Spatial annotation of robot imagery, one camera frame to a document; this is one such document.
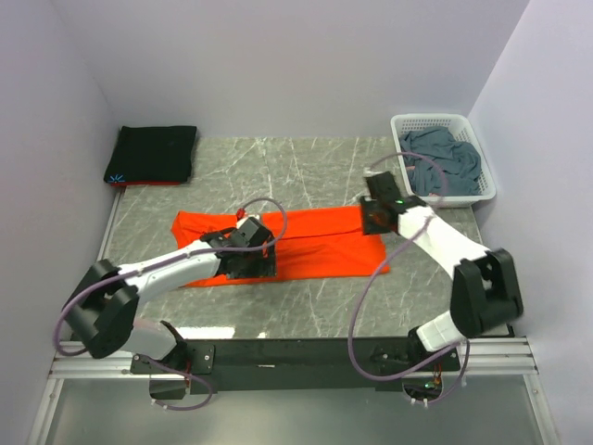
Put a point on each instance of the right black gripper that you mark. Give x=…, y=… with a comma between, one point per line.
x=369, y=228

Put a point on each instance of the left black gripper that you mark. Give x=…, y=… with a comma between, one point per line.
x=265, y=267

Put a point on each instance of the orange t shirt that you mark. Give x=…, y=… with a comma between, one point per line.
x=318, y=243

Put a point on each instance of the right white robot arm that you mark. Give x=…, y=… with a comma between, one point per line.
x=485, y=291

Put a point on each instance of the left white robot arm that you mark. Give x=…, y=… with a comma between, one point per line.
x=103, y=310

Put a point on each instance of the white plastic laundry basket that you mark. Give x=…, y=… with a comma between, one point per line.
x=462, y=130

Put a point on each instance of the grey blue t shirt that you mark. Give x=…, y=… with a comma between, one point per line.
x=447, y=167

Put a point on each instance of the black base crossbar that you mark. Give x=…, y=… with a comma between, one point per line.
x=260, y=364

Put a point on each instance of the folded red t shirt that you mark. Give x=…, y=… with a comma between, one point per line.
x=150, y=183

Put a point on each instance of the folded black t shirt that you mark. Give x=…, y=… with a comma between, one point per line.
x=152, y=154

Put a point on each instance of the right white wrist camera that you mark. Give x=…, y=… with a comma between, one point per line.
x=368, y=172

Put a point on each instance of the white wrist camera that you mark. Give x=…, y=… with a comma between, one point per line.
x=368, y=172
x=242, y=215

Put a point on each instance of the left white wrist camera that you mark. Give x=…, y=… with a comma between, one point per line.
x=242, y=215

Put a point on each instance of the aluminium frame rail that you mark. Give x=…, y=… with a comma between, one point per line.
x=500, y=401

